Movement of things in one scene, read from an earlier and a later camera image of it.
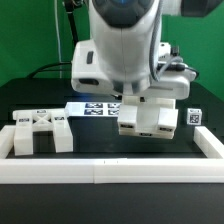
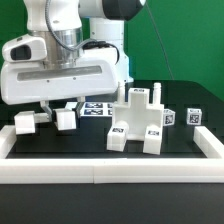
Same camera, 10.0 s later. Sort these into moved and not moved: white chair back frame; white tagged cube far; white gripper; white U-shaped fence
Moved: white chair back frame; white gripper
Not moved: white tagged cube far; white U-shaped fence
